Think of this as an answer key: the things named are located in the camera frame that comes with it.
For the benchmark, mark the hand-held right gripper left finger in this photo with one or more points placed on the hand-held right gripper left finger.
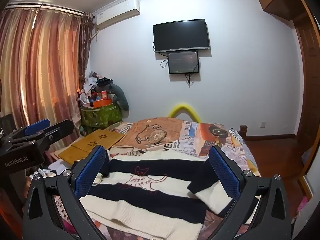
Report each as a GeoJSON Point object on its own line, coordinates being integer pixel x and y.
{"type": "Point", "coordinates": [91, 173]}

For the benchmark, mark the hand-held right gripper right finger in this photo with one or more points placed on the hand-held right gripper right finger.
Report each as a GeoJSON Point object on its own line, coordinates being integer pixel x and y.
{"type": "Point", "coordinates": [223, 173]}

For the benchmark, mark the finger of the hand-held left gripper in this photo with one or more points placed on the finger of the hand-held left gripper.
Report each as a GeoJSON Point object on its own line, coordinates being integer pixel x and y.
{"type": "Point", "coordinates": [58, 130]}
{"type": "Point", "coordinates": [37, 127]}

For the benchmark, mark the navy and white striped sweater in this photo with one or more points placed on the navy and white striped sweater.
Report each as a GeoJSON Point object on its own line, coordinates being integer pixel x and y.
{"type": "Point", "coordinates": [150, 187]}

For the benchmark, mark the pile of clothes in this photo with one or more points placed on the pile of clothes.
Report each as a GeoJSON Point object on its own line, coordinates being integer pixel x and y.
{"type": "Point", "coordinates": [92, 83]}

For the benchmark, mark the bamboo lap desk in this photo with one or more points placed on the bamboo lap desk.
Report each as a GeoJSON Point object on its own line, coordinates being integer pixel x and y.
{"type": "Point", "coordinates": [95, 142]}

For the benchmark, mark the green patterned storage box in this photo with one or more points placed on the green patterned storage box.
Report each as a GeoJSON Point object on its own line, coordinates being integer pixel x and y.
{"type": "Point", "coordinates": [102, 116]}

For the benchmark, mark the flat orange box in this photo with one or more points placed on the flat orange box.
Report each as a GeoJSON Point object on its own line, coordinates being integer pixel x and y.
{"type": "Point", "coordinates": [102, 103]}

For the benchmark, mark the small red box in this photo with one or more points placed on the small red box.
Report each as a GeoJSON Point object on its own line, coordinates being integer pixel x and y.
{"type": "Point", "coordinates": [103, 95]}

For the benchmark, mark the wooden baseboard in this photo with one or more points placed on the wooden baseboard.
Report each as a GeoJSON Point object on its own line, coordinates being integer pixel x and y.
{"type": "Point", "coordinates": [270, 136]}

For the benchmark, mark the orange striped curtain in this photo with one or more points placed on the orange striped curtain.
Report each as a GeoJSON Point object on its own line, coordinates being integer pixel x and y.
{"type": "Point", "coordinates": [37, 62]}

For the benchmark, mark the printed bedsheet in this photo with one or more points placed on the printed bedsheet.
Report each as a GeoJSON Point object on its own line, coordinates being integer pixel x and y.
{"type": "Point", "coordinates": [155, 132]}

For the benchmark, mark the yellow foam tube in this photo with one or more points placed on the yellow foam tube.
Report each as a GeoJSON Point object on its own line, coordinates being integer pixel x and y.
{"type": "Point", "coordinates": [183, 106]}

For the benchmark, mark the pink cloth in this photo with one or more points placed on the pink cloth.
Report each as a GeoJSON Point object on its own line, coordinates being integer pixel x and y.
{"type": "Point", "coordinates": [302, 205]}

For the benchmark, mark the brown patterned curtain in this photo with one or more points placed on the brown patterned curtain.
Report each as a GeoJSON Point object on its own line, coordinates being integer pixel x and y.
{"type": "Point", "coordinates": [86, 47]}

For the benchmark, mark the small black monitor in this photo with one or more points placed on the small black monitor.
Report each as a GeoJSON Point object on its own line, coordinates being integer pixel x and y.
{"type": "Point", "coordinates": [183, 62]}

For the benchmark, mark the wooden door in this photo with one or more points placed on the wooden door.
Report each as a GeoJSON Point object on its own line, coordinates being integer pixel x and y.
{"type": "Point", "coordinates": [308, 80]}

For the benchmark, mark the white air conditioner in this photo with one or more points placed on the white air conditioner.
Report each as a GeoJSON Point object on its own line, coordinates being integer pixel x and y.
{"type": "Point", "coordinates": [117, 13]}

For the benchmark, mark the wooden bed post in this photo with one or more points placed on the wooden bed post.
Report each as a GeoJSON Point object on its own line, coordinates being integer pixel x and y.
{"type": "Point", "coordinates": [243, 132]}

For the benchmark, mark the white curtain rail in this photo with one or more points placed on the white curtain rail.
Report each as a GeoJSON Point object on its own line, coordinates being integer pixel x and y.
{"type": "Point", "coordinates": [45, 7]}

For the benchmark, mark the black wall television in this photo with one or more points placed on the black wall television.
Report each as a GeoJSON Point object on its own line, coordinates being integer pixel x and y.
{"type": "Point", "coordinates": [181, 36]}

